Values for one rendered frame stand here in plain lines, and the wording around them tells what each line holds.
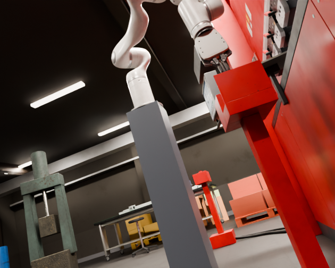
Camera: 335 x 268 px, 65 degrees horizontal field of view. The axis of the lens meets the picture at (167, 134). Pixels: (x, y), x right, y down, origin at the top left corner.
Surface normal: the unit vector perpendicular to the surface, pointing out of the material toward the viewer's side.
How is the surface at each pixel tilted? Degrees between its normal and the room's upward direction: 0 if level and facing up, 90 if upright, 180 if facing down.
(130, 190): 90
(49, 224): 90
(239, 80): 90
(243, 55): 90
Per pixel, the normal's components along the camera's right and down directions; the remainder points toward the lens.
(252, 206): -0.40, -0.16
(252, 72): -0.14, -0.27
